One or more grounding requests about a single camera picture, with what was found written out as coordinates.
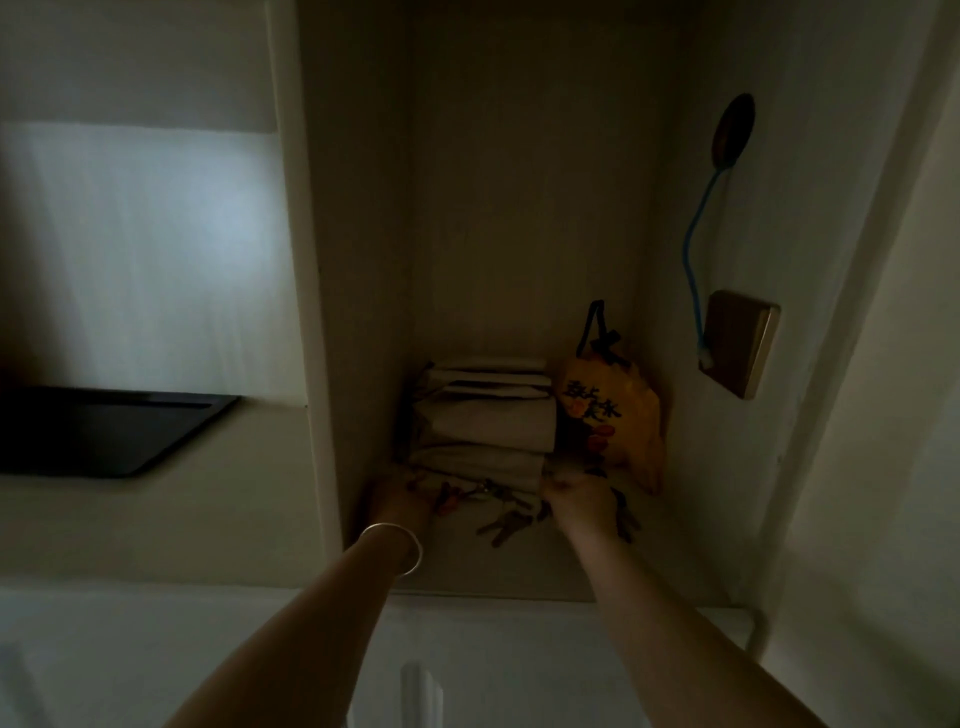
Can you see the person's right hand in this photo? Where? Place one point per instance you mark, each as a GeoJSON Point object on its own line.
{"type": "Point", "coordinates": [577, 504]}

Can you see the person's left hand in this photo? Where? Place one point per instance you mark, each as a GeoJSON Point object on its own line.
{"type": "Point", "coordinates": [399, 499]}

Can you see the person's left fingers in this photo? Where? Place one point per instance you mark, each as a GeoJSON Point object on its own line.
{"type": "Point", "coordinates": [409, 480]}

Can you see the person's right fingers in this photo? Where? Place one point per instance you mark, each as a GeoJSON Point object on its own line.
{"type": "Point", "coordinates": [556, 478]}

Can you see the stack of beige cloths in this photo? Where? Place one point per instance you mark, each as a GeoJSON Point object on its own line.
{"type": "Point", "coordinates": [487, 424]}

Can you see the person's right forearm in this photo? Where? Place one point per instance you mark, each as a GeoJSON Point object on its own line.
{"type": "Point", "coordinates": [675, 637]}

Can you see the person's left forearm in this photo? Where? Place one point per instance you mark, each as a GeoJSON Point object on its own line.
{"type": "Point", "coordinates": [292, 637]}

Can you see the bunch of keys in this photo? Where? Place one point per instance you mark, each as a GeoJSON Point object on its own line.
{"type": "Point", "coordinates": [510, 514]}

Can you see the orange printed bag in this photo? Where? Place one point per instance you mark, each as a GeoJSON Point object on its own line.
{"type": "Point", "coordinates": [611, 420]}

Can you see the white cabinet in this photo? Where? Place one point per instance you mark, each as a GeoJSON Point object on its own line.
{"type": "Point", "coordinates": [420, 660]}

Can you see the black range hood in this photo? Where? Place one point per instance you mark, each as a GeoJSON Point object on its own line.
{"type": "Point", "coordinates": [105, 431]}

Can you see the gold wall switch plate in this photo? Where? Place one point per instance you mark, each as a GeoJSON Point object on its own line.
{"type": "Point", "coordinates": [739, 341]}

